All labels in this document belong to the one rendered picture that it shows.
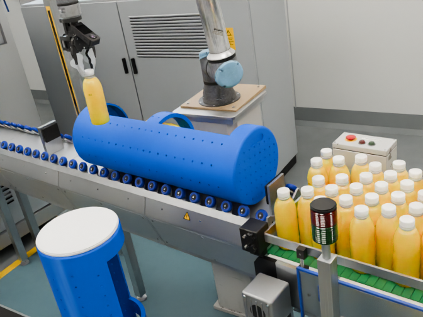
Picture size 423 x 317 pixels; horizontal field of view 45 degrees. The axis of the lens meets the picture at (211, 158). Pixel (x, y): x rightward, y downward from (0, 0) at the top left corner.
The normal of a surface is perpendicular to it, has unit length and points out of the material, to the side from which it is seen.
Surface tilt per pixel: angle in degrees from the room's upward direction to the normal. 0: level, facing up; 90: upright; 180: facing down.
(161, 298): 0
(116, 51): 90
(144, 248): 0
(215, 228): 71
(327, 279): 90
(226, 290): 90
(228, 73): 99
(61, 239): 0
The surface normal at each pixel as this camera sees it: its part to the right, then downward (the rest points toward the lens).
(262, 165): 0.78, 0.16
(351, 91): -0.52, 0.45
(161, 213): -0.62, 0.11
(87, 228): -0.15, -0.89
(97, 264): 0.51, 0.31
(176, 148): -0.58, -0.16
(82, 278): 0.15, 0.42
